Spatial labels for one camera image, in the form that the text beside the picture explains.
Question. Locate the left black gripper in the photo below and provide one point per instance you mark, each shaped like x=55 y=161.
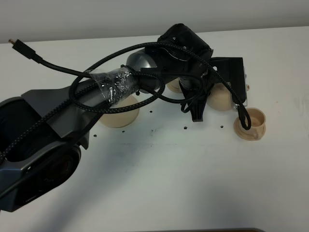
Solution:
x=180 y=53

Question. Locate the beige ceramic teapot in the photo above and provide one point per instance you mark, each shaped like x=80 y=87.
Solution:
x=220 y=99

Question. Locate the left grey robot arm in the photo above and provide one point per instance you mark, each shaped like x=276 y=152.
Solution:
x=43 y=131

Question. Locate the beige teapot saucer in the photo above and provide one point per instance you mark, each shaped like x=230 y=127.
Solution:
x=120 y=120

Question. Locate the far beige teacup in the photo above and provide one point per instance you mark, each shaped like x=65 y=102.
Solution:
x=174 y=86

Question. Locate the beige teacup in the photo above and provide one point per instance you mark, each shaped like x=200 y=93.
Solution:
x=258 y=124
x=174 y=86

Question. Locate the near beige cup saucer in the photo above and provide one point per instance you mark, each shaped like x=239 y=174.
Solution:
x=239 y=131

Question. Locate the near beige teacup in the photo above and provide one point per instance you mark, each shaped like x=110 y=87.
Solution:
x=258 y=124

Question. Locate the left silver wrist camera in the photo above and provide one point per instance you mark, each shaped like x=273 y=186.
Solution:
x=238 y=78

